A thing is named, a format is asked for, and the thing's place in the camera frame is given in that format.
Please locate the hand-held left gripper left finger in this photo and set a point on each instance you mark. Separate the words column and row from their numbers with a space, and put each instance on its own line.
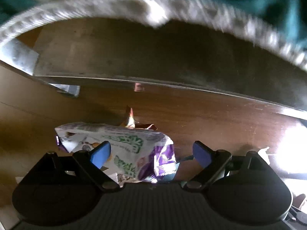
column 100, row 154

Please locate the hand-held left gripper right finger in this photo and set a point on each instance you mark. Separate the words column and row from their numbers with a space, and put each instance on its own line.
column 201, row 153

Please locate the white purple snack packet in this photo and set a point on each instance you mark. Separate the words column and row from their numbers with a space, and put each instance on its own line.
column 134, row 148

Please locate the gold foil wrapper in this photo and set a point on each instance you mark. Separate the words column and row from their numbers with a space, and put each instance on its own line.
column 130, row 122

